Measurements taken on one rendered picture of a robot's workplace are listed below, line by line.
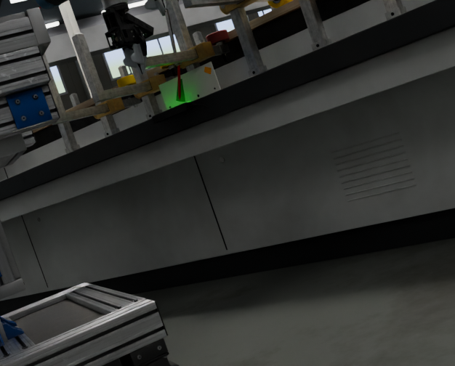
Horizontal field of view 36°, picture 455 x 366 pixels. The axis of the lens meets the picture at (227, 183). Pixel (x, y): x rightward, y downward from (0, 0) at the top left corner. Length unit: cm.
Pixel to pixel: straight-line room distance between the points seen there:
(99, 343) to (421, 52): 114
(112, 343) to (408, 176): 113
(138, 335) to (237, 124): 94
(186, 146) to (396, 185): 75
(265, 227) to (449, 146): 79
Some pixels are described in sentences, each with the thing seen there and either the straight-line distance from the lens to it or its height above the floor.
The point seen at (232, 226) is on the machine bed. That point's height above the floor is 21.
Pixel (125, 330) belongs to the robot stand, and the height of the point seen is 19.
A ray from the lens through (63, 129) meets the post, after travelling 294.
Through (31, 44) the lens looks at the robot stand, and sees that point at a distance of 178.
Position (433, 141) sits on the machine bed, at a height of 32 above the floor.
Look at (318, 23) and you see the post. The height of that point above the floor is 77.
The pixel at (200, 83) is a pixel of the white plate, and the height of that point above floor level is 74.
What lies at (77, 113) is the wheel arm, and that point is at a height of 81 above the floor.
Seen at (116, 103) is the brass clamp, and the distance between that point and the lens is 269.
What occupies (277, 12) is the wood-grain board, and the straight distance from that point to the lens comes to 241.
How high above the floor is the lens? 53
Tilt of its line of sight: 3 degrees down
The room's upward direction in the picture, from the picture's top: 19 degrees counter-clockwise
